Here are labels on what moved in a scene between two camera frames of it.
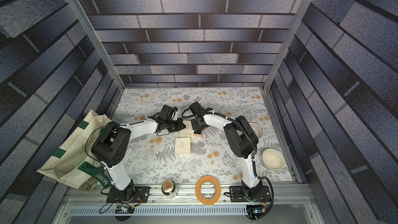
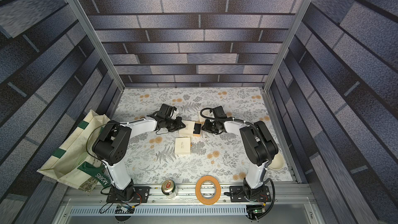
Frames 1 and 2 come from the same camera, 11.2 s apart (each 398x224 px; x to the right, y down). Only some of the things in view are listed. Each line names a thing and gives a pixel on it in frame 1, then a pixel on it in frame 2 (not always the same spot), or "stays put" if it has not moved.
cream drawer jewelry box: [182, 145] stays put
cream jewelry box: [188, 130] stays put
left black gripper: [180, 126] stays put
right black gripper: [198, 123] → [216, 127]
